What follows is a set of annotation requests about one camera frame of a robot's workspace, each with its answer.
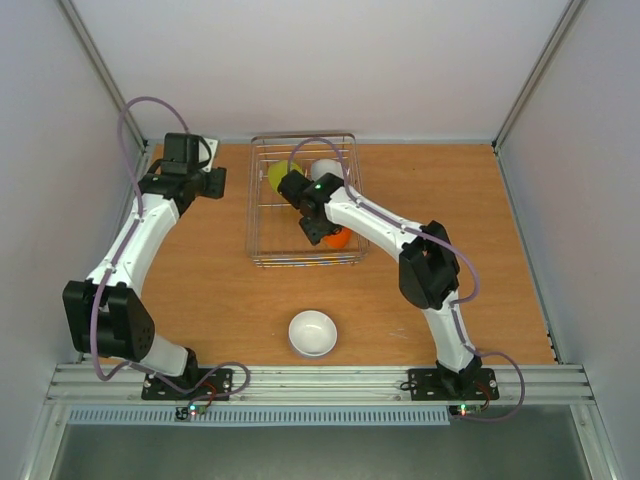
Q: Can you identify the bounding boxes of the white ceramic bowl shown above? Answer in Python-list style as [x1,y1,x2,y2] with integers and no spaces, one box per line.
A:
[310,159,344,181]

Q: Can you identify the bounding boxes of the green white bowl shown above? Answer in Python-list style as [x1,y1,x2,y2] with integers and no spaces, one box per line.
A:
[267,160,288,194]

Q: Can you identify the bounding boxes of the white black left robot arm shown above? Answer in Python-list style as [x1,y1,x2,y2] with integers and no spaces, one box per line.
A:
[62,133,226,398]

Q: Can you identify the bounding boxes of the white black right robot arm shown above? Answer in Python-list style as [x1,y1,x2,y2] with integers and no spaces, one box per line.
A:
[277,170,482,398]

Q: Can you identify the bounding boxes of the left small circuit board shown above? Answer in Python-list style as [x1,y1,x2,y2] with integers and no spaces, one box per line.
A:
[174,405,208,421]

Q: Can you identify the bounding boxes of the small circuit board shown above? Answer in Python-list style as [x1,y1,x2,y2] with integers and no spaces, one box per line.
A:
[174,405,208,421]
[449,403,485,417]

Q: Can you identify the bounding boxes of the right small circuit board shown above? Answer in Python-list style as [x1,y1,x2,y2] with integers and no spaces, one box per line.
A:
[449,403,485,417]

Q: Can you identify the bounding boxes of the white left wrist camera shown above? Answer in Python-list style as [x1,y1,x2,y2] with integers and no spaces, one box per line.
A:
[198,137,219,172]

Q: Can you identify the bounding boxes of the silver wire dish rack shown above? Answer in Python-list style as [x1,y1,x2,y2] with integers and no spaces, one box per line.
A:
[243,132,371,269]

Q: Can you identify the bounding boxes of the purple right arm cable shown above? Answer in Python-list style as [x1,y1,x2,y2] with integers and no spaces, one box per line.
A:
[285,138,527,424]

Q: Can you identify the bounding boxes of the grey slotted cable duct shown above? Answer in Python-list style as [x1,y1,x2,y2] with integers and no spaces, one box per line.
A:
[67,406,450,427]

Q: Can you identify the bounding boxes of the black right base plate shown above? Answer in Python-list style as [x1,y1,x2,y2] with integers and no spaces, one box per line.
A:
[401,368,500,401]

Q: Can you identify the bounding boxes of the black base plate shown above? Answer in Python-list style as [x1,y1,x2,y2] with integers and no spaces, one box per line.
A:
[141,368,234,401]
[401,368,500,401]

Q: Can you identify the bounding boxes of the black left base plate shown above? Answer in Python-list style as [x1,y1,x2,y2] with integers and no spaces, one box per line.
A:
[141,368,234,401]

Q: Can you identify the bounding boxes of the aluminium front rail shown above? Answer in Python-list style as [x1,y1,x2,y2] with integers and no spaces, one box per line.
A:
[45,364,595,406]

